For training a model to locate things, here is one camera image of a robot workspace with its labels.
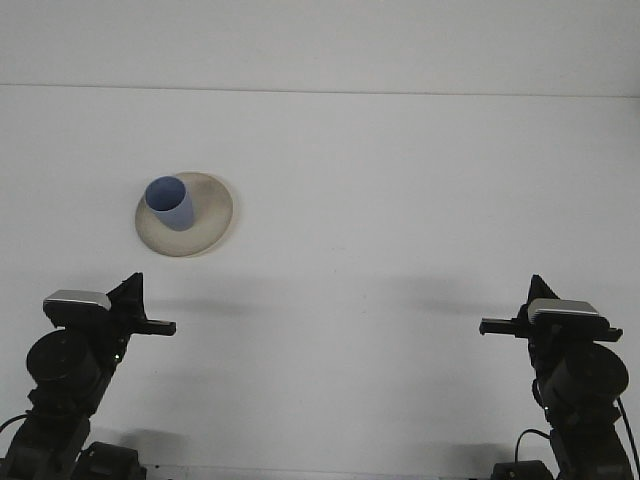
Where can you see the pale grey camera box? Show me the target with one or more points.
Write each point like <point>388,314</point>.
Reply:
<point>560,307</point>
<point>75,297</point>

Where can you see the pale blue cup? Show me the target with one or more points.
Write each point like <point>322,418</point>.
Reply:
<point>165,195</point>

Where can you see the pale round plate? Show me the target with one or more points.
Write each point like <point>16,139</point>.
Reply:
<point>210,225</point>

